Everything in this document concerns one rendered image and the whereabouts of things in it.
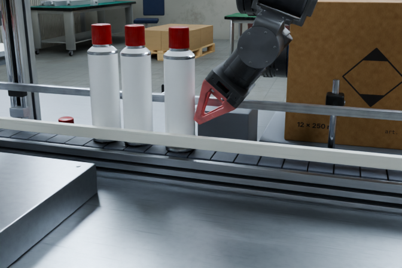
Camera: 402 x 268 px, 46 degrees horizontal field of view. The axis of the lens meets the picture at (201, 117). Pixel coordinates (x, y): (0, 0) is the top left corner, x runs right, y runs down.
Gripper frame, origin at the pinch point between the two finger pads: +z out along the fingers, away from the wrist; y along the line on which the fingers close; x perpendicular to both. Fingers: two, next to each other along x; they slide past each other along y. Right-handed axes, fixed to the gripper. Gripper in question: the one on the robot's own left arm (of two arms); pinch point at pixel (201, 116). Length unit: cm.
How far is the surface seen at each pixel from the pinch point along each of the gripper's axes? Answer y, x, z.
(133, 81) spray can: 2.0, -12.3, 2.5
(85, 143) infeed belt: 2.9, -12.3, 17.3
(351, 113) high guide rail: -3.0, 17.5, -16.4
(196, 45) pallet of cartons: -618, -101, 178
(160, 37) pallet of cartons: -585, -145, 196
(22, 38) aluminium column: -13.3, -40.2, 19.4
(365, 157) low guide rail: 4.5, 22.0, -14.3
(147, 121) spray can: 0.7, -6.5, 7.0
